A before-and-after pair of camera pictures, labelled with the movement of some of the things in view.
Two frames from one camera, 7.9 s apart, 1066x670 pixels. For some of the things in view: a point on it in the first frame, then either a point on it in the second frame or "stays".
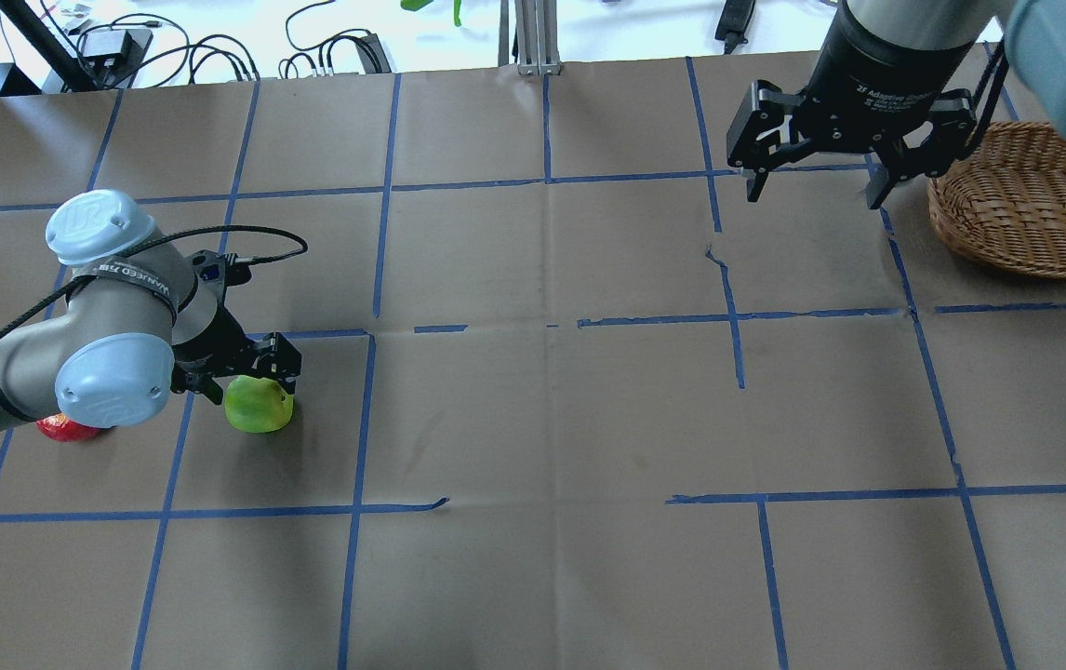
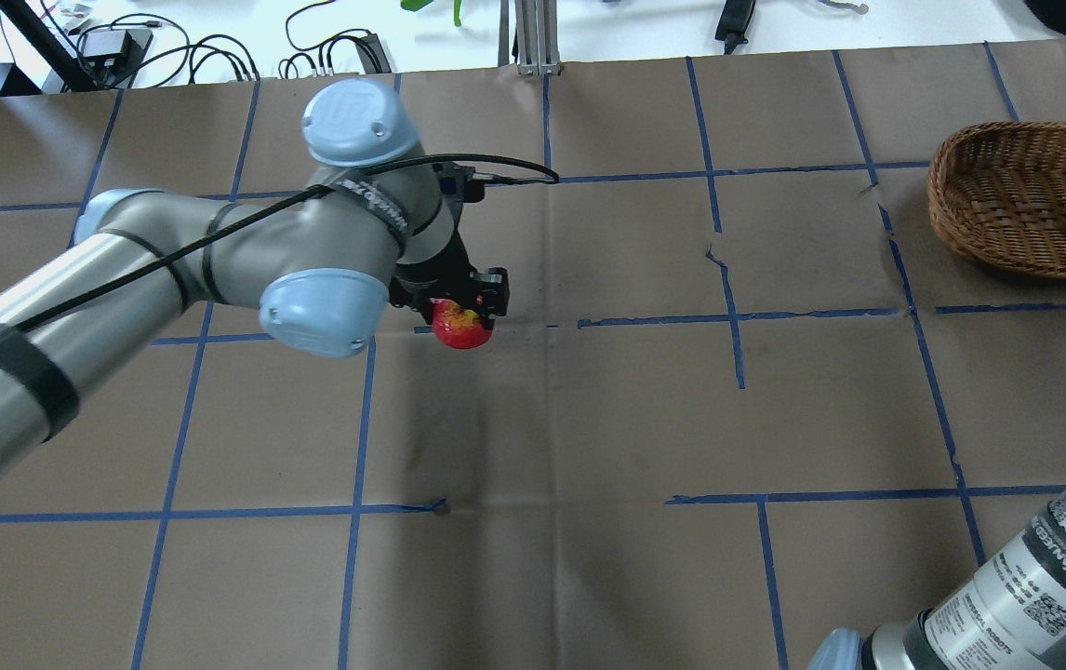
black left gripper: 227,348 to 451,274
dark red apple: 63,429 to 459,328
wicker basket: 1027,200 stays
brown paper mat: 574,393 stays
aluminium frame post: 537,37 stays
